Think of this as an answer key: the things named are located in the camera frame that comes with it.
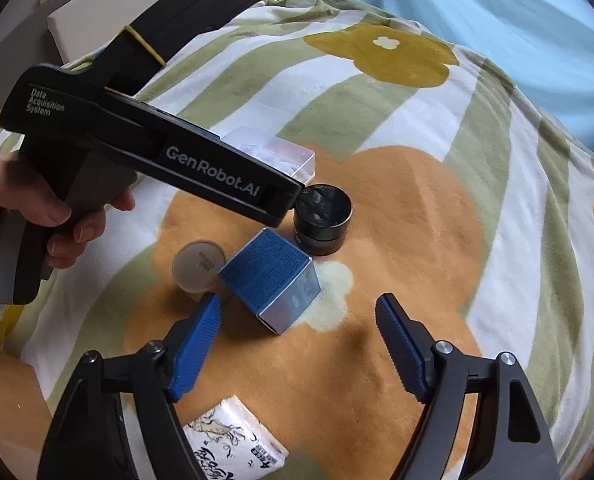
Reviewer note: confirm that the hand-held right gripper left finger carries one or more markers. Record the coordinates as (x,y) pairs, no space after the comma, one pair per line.
(197,347)

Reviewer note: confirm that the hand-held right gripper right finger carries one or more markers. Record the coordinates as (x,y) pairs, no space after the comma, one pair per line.
(402,350)

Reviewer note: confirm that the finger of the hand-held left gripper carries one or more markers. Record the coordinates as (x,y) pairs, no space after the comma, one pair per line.
(283,202)

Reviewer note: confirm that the black round jar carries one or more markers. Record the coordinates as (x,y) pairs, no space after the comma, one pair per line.
(322,225)

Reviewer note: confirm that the blue cardboard box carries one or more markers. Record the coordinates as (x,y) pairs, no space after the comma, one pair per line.
(267,280)

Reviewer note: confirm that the person's left hand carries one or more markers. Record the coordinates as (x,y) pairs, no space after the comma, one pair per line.
(17,185)

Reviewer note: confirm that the clear plastic box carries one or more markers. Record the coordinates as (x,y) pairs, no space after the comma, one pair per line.
(277,155)

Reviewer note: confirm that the grey round lid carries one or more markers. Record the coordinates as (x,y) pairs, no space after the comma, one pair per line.
(197,265)

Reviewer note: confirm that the yellow rubber band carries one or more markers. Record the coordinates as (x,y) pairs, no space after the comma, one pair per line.
(147,46)

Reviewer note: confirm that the white printed packet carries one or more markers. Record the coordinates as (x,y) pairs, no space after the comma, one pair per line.
(232,440)

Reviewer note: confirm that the flower pattern blanket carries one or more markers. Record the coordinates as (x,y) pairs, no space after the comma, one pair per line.
(427,210)

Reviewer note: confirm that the light blue bedding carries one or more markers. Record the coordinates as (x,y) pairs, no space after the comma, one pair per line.
(477,20)

